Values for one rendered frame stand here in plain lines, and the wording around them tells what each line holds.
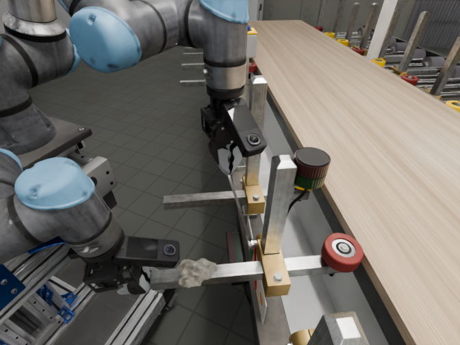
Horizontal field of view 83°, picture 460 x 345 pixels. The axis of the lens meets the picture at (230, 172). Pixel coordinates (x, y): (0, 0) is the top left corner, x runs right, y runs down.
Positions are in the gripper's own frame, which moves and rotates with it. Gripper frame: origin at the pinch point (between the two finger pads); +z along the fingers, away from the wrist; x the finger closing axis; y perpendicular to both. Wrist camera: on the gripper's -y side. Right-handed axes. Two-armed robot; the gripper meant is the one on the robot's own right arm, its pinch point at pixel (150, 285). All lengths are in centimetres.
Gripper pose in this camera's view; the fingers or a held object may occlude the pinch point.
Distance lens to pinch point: 64.3
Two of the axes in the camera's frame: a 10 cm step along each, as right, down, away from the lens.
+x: 1.6, 6.8, -7.2
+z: 1.0, 7.1, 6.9
